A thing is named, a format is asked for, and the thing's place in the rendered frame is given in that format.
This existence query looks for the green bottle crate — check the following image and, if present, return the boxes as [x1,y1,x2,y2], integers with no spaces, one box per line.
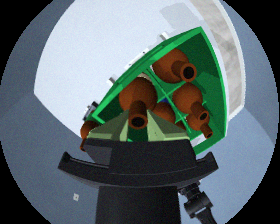
[92,26,227,155]

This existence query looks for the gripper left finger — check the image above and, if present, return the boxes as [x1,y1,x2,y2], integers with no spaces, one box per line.
[86,109,129,141]

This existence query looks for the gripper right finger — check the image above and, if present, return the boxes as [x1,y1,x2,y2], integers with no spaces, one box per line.
[147,109,190,141]

